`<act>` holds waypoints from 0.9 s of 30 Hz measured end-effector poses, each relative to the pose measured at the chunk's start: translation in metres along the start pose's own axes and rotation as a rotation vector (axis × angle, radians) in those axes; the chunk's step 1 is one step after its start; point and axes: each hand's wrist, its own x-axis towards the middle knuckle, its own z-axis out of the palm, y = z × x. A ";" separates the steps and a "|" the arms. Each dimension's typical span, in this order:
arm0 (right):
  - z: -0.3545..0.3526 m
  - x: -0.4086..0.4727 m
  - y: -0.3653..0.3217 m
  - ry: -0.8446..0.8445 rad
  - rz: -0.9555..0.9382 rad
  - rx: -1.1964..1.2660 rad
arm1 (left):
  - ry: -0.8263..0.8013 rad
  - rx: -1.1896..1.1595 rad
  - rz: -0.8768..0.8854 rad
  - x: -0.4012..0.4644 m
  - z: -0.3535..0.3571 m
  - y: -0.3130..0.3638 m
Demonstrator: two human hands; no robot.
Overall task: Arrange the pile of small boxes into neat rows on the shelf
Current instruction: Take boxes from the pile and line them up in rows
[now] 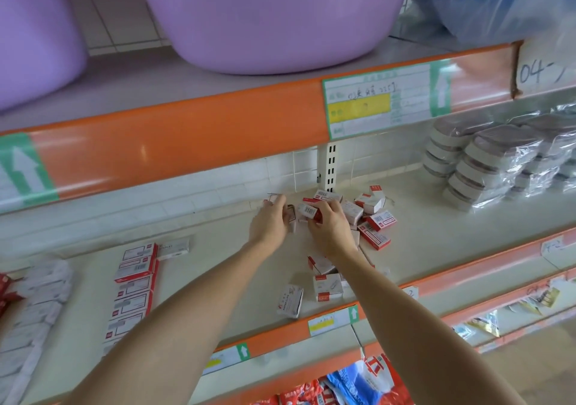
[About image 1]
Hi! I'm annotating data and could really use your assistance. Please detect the person's right hand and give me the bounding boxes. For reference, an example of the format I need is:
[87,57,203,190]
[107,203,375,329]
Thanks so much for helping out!
[306,198,363,263]

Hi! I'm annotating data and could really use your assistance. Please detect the person's left hand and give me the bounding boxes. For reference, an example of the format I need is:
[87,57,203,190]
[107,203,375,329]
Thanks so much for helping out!
[247,193,291,256]

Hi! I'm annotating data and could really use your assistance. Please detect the pile of red white boxes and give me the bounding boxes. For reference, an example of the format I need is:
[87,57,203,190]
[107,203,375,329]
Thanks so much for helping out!
[265,184,399,320]

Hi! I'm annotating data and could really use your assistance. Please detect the white shelf with orange edges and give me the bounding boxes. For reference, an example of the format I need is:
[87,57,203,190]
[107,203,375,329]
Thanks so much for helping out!
[0,40,576,405]

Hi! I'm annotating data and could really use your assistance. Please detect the person's right forearm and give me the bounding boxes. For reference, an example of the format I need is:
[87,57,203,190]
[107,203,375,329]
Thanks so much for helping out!
[337,247,527,405]

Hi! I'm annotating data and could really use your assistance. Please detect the person's left forearm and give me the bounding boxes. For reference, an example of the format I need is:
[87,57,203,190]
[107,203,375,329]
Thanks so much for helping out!
[67,238,275,405]

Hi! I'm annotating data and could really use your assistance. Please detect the white perforated shelf upright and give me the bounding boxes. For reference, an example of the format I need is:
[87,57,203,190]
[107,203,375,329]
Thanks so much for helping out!
[317,141,341,195]

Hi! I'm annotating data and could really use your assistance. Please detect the small price label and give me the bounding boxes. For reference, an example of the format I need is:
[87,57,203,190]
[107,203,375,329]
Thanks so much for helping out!
[306,304,361,337]
[202,341,251,376]

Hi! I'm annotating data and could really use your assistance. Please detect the large label with green arrow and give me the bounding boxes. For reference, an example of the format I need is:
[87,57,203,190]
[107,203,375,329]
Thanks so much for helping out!
[0,133,59,213]
[322,58,455,141]

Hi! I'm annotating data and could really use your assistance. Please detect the pile of large red bags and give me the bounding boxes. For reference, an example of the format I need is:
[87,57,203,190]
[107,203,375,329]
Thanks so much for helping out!
[247,350,415,405]

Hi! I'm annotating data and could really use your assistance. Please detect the stacks of wrapped containers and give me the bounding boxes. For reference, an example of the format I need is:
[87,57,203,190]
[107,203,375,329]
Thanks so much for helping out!
[423,108,576,211]

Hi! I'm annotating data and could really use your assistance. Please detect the purple plastic basin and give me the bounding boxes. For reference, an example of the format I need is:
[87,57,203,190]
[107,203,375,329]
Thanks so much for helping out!
[130,0,417,76]
[0,0,88,112]

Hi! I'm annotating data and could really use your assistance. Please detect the blue plastic bag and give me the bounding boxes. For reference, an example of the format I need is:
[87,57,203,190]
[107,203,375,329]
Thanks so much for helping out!
[396,0,576,46]

